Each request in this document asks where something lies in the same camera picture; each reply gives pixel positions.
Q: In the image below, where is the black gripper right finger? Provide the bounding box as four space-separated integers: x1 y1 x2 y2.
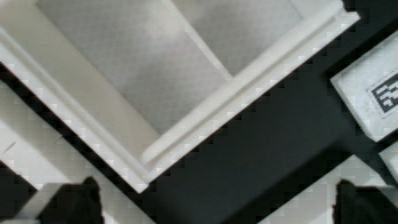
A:
333 180 398 224

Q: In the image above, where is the white cabinet body box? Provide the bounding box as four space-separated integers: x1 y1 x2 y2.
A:
0 0 360 190

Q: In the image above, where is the white cabinet door panel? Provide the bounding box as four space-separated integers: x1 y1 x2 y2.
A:
331 31 398 142

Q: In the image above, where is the white U-shaped obstacle fence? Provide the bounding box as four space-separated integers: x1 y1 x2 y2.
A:
0 82 155 224

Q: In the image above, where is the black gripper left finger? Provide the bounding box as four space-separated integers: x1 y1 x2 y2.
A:
38 177 106 224

